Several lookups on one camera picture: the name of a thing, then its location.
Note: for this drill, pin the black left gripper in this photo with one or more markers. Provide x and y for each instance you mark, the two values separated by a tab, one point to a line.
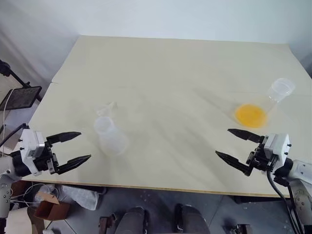
45	162

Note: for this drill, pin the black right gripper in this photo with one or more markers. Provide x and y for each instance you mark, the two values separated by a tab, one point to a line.
262	159

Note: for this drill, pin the large clear conical flask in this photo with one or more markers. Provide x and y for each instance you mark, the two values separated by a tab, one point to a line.
251	114

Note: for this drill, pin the small translucent conical flask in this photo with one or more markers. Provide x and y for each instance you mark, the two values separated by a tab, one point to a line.
111	139

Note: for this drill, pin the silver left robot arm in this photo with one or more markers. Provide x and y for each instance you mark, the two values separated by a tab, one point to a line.
5	192

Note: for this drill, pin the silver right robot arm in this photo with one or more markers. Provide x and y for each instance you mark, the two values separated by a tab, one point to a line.
302	170

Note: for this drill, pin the white foam wrap sheet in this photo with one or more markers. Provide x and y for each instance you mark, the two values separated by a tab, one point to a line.
83	196

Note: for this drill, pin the brown cardboard box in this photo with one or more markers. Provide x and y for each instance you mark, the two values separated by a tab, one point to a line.
51	207

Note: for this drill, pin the black flat tablet panel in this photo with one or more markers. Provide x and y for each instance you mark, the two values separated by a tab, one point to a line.
20	97

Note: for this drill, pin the dark rounded shape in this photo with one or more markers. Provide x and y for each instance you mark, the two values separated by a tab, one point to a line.
131	220
191	219

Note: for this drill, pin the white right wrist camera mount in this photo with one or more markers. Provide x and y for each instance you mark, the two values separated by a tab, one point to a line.
278	146

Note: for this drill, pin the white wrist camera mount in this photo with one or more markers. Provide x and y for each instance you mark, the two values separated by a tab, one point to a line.
29	143
278	146

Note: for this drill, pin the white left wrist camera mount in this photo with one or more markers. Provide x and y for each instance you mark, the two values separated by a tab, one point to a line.
29	143

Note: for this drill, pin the brown metal bracket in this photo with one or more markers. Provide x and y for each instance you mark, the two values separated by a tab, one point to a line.
240	229
106	225

